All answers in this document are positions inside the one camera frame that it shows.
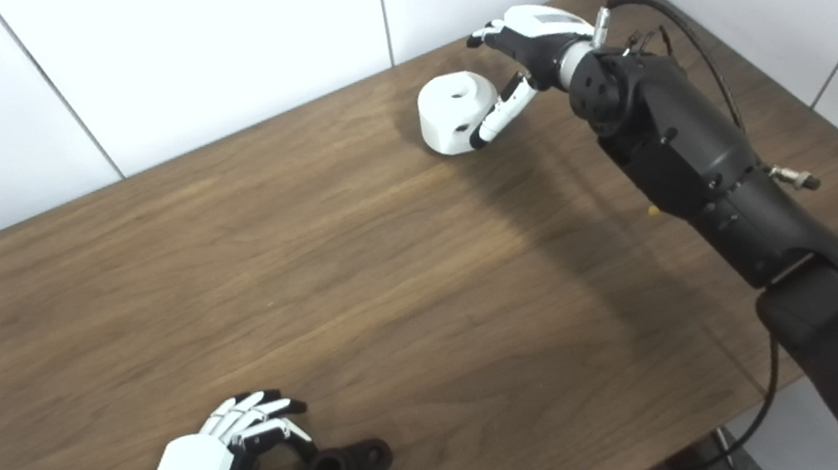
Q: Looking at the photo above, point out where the white and black right hand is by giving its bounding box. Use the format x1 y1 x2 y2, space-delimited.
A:
450 0 611 152

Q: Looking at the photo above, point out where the round white plastic piece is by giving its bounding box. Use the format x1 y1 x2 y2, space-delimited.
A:
413 66 507 159

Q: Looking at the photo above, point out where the silver plug on arm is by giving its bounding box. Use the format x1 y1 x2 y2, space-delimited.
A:
767 158 823 198

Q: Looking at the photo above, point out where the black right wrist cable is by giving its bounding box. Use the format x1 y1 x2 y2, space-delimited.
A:
587 0 748 154

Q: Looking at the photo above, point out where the thin black hanging cable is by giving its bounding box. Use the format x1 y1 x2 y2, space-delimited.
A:
615 330 798 470

